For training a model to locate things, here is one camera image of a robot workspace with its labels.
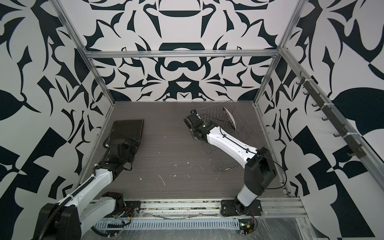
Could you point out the aluminium cage frame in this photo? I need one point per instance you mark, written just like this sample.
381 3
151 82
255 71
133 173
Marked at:
372 162

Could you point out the wire metal dish rack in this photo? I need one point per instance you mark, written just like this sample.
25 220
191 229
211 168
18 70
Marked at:
248 135

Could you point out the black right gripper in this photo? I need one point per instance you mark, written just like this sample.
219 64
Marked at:
192 132

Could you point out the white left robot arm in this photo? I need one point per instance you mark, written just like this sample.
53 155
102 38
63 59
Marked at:
71 217

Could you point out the white cable duct strip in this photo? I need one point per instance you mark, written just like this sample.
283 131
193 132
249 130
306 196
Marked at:
177 224

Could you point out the black plate orange rim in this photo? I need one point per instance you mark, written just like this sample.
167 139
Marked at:
125 130

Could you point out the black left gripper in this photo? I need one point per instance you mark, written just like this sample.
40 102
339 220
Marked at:
133 147

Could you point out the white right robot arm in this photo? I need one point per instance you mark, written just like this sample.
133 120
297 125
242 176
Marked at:
259 167

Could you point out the round white plate green rim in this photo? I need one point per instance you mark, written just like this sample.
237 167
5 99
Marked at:
230 119

